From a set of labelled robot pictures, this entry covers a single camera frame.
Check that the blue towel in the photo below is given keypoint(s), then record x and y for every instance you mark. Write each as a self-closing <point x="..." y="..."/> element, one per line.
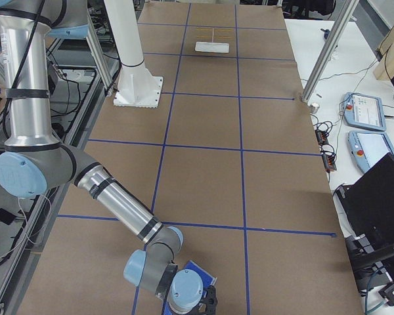
<point x="187" y="289"/>

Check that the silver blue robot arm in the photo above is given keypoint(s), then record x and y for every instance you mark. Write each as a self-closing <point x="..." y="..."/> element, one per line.
<point x="35" y="160"/>

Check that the white rack base tray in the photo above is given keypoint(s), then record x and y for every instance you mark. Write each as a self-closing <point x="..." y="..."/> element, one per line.
<point x="212" y="47"/>

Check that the orange black connector box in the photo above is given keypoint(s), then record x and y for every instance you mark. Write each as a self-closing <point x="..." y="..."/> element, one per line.
<point x="322" y="137"/>

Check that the small metal cylinder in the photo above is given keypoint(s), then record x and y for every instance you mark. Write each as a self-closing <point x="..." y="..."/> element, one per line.
<point x="314" y="107"/>

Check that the lower teach pendant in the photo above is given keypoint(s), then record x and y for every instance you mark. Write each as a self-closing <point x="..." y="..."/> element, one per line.
<point x="369" y="147"/>

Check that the teach pendant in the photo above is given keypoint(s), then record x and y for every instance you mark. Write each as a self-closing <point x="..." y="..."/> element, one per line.
<point x="369" y="147"/>
<point x="363" y="111"/>

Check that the upper teach pendant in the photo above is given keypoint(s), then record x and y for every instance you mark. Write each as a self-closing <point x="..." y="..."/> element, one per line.
<point x="363" y="111"/>

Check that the white pedestal column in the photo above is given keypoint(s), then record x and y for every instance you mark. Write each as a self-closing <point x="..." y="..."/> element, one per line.
<point x="137" y="87"/>

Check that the aluminium frame post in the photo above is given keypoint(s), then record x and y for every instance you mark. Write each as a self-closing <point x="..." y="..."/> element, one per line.
<point x="329" y="46"/>

